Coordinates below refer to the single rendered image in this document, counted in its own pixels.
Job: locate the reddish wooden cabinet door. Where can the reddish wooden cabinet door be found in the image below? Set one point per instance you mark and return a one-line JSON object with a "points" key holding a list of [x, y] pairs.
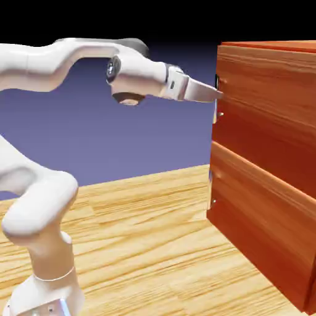
{"points": [[259, 222], [266, 111]]}

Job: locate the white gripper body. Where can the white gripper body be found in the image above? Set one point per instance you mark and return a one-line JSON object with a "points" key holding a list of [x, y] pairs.
{"points": [[198, 92]]}

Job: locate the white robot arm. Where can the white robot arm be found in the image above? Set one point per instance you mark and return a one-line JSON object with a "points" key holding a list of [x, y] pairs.
{"points": [[49, 64]]}

